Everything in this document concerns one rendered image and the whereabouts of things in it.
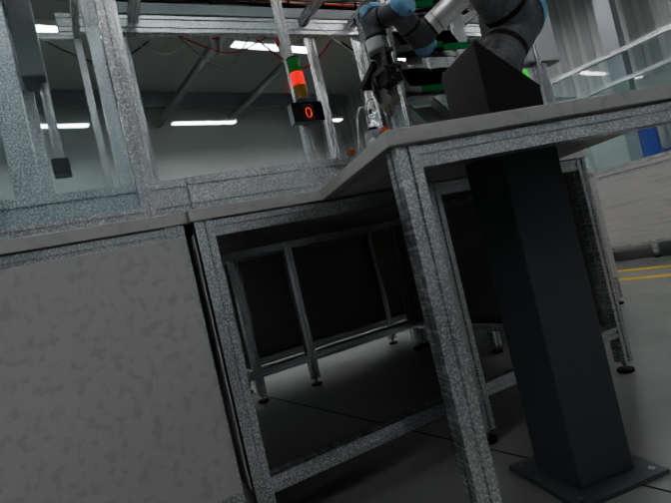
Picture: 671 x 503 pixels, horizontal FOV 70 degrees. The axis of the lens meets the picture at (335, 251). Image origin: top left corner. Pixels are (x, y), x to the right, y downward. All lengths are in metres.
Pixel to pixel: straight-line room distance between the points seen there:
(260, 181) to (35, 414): 0.75
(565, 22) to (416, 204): 10.31
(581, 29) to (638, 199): 5.99
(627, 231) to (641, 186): 0.45
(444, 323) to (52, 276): 0.83
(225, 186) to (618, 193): 4.61
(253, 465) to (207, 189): 0.70
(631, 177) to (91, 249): 4.92
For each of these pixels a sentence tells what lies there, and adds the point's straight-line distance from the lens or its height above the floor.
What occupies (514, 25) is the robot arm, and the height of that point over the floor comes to 1.13.
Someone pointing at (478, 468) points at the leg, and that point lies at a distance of 0.95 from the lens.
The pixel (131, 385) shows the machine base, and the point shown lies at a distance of 1.20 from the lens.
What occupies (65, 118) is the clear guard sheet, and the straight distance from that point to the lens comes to 1.31.
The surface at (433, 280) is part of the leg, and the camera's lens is 0.85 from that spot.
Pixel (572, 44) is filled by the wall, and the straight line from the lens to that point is 10.95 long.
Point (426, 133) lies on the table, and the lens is 0.87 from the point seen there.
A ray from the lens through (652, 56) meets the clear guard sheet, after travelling 5.44.
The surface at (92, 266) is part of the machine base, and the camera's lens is 1.20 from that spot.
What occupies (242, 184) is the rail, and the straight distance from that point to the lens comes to 1.33.
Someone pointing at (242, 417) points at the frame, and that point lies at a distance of 1.24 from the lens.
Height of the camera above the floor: 0.66
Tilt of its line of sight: 1 degrees up
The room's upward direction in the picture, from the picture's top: 13 degrees counter-clockwise
